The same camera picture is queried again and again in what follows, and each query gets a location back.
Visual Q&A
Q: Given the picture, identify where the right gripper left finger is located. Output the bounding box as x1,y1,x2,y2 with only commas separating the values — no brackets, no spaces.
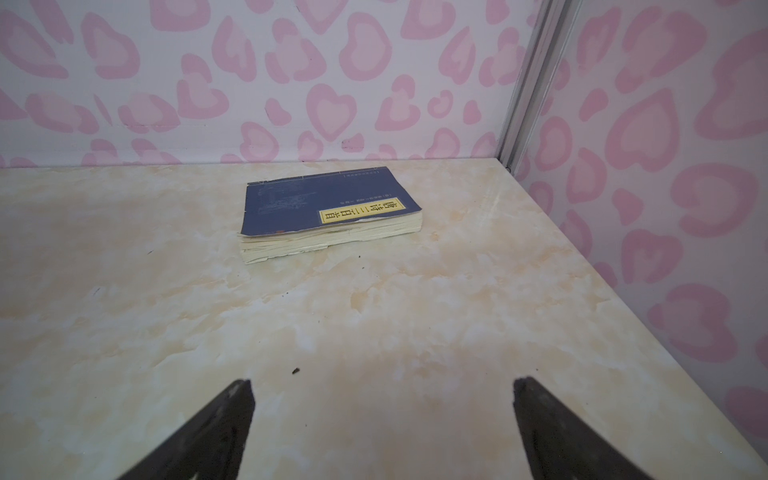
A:
119,379,256,480

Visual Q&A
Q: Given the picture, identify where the blue booklet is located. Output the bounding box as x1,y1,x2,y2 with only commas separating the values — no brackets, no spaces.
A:
240,167,423,264

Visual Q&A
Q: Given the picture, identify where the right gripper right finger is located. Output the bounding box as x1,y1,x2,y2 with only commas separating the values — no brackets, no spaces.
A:
513,376,649,480

